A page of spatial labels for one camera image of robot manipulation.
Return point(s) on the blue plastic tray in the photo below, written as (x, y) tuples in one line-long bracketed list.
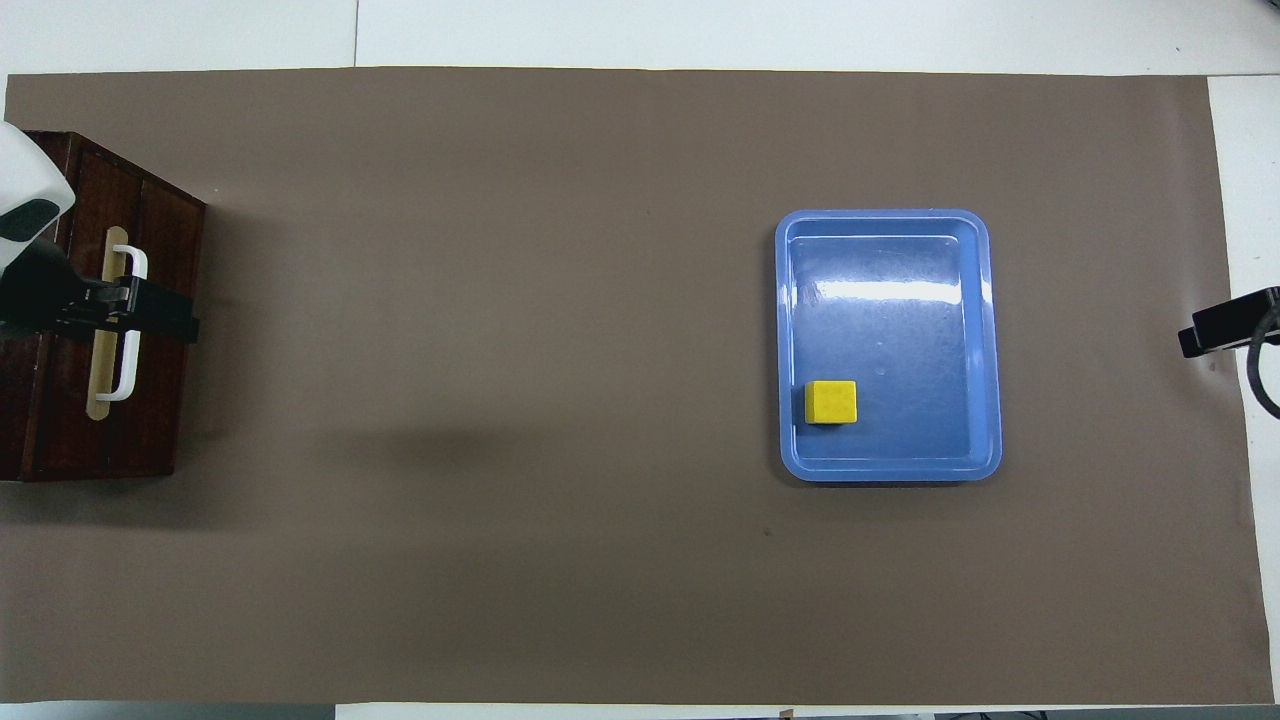
[(900, 330)]

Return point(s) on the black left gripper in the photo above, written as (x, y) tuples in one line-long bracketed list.
[(40, 290)]

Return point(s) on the brown table mat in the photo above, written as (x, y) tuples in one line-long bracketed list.
[(500, 300)]

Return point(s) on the yellow cube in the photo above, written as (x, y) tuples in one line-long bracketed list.
[(832, 402)]

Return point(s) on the dark wooden cabinet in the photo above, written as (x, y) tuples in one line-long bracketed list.
[(165, 400)]

